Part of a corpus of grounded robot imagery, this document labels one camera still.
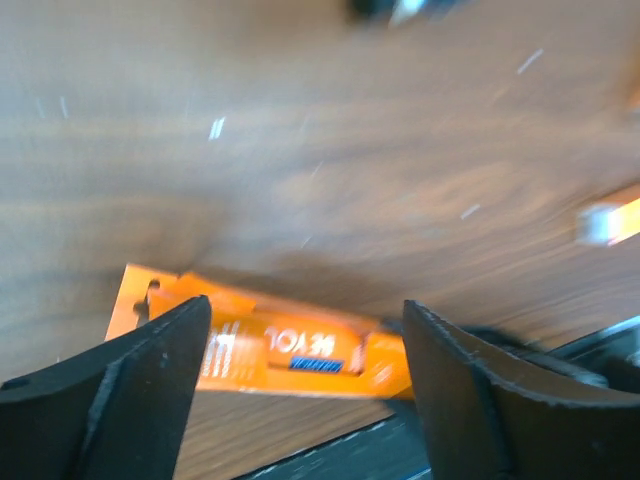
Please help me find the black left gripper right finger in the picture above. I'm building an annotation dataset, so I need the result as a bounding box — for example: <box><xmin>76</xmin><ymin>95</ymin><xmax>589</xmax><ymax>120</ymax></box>
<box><xmin>402</xmin><ymin>301</ymin><xmax>639</xmax><ymax>479</ymax></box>

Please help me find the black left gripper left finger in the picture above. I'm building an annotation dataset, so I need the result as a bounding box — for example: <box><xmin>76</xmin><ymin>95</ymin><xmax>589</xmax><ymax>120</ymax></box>
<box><xmin>1</xmin><ymin>296</ymin><xmax>211</xmax><ymax>479</ymax></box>

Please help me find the three-tier cream shelf rack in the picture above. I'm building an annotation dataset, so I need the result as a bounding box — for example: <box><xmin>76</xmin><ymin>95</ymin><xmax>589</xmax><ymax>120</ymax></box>
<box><xmin>346</xmin><ymin>0</ymin><xmax>465</xmax><ymax>26</ymax></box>

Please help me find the orange toothpaste box bottom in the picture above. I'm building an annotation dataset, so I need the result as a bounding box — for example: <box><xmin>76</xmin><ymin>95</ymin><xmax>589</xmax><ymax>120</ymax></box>
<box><xmin>105</xmin><ymin>264</ymin><xmax>414</xmax><ymax>400</ymax></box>

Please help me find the orange toothpaste box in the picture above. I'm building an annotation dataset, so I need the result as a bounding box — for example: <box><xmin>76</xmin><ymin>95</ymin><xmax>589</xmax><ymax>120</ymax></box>
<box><xmin>105</xmin><ymin>264</ymin><xmax>414</xmax><ymax>400</ymax></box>
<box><xmin>576</xmin><ymin>183</ymin><xmax>639</xmax><ymax>247</ymax></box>

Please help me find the orange toothpaste box right lower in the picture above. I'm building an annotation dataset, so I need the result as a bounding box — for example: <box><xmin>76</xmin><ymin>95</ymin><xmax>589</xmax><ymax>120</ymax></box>
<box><xmin>576</xmin><ymin>183</ymin><xmax>639</xmax><ymax>247</ymax></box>

